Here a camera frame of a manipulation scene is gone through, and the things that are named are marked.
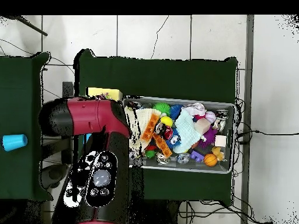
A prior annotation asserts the cream knitted cloth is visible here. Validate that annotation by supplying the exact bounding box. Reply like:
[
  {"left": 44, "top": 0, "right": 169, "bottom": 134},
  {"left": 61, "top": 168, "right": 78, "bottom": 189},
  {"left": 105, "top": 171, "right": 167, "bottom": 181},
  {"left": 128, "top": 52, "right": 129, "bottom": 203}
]
[{"left": 123, "top": 106, "right": 162, "bottom": 155}]

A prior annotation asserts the blue plastic cup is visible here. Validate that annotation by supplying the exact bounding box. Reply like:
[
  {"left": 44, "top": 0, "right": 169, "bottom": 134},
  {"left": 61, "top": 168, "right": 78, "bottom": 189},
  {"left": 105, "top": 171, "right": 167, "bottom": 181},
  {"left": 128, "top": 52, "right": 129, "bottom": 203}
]
[{"left": 1, "top": 133, "right": 28, "bottom": 152}]

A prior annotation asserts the dark grey rod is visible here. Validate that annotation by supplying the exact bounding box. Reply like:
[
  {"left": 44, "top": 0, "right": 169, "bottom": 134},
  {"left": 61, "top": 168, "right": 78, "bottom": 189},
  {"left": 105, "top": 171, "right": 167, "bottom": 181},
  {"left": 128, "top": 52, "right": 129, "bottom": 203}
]
[{"left": 13, "top": 15, "right": 48, "bottom": 37}]

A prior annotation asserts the wooden box with three holes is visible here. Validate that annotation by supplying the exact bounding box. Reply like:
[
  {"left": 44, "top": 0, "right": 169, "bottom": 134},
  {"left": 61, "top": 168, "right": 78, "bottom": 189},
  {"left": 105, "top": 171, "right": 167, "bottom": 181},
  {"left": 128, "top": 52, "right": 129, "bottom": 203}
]
[{"left": 85, "top": 87, "right": 123, "bottom": 144}]

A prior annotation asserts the orange basketball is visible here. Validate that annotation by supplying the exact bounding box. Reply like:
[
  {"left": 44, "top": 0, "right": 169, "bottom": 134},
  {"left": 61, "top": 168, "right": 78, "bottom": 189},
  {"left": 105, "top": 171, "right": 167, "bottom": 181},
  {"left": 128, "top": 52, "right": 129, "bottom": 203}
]
[{"left": 203, "top": 153, "right": 218, "bottom": 167}]

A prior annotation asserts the mint knitted cloth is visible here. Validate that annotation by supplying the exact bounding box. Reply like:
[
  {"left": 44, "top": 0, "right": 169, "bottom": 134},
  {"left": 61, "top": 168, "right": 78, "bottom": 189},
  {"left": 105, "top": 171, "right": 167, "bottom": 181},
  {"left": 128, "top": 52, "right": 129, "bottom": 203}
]
[{"left": 173, "top": 108, "right": 203, "bottom": 154}]

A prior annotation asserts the green spiky ball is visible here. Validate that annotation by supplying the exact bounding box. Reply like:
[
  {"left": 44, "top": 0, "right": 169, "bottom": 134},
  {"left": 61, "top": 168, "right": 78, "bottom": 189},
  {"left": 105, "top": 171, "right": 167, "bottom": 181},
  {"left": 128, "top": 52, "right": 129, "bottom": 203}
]
[{"left": 152, "top": 101, "right": 172, "bottom": 117}]

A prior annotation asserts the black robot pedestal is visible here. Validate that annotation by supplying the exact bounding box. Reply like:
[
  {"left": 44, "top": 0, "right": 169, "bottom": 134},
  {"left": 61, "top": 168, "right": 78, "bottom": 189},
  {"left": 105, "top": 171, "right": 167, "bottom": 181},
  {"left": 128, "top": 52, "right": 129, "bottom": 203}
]
[{"left": 128, "top": 199, "right": 182, "bottom": 224}]

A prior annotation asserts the shallow mesh bin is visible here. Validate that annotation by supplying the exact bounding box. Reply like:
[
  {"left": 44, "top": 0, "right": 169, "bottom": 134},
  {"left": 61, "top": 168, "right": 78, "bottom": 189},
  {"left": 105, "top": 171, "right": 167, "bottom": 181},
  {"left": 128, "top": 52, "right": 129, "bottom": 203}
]
[{"left": 122, "top": 95, "right": 236, "bottom": 174}]

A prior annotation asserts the green covered side table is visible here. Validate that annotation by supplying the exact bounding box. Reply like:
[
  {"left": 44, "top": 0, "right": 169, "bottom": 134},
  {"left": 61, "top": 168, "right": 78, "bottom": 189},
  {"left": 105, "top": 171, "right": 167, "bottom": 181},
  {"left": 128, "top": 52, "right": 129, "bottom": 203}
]
[{"left": 0, "top": 51, "right": 54, "bottom": 202}]

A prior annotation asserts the yellow ball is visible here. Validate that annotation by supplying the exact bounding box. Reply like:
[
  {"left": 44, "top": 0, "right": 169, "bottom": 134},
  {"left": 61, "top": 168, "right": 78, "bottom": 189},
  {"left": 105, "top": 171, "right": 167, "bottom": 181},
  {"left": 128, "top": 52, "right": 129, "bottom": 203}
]
[{"left": 160, "top": 115, "right": 174, "bottom": 128}]

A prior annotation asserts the white baseball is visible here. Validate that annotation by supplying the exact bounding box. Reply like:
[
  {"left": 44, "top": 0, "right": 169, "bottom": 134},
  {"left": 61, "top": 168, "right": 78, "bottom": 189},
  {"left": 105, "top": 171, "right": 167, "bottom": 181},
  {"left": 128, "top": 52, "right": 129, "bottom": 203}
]
[{"left": 204, "top": 111, "right": 217, "bottom": 124}]

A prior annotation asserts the black cable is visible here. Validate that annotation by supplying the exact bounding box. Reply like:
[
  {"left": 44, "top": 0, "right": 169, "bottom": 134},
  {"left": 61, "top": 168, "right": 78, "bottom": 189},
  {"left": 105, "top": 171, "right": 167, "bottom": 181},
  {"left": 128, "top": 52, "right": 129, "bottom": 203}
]
[{"left": 235, "top": 129, "right": 299, "bottom": 144}]

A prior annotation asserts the dark green tablecloth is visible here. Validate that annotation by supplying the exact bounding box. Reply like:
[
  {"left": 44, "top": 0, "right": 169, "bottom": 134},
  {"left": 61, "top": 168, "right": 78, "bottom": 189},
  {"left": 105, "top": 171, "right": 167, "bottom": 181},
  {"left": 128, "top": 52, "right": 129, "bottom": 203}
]
[{"left": 72, "top": 48, "right": 239, "bottom": 203}]

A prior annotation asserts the orange plastic brick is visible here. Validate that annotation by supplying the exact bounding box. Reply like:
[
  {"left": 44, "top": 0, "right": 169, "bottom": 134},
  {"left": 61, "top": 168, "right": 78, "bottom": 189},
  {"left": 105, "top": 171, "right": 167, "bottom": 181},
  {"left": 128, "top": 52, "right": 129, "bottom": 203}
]
[
  {"left": 152, "top": 133, "right": 173, "bottom": 158},
  {"left": 140, "top": 113, "right": 161, "bottom": 142}
]

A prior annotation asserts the blue spiky ball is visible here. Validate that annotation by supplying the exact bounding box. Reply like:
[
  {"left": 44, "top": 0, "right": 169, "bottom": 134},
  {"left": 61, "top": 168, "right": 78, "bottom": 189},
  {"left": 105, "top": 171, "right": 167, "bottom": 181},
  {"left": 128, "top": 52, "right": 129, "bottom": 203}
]
[{"left": 169, "top": 104, "right": 184, "bottom": 121}]

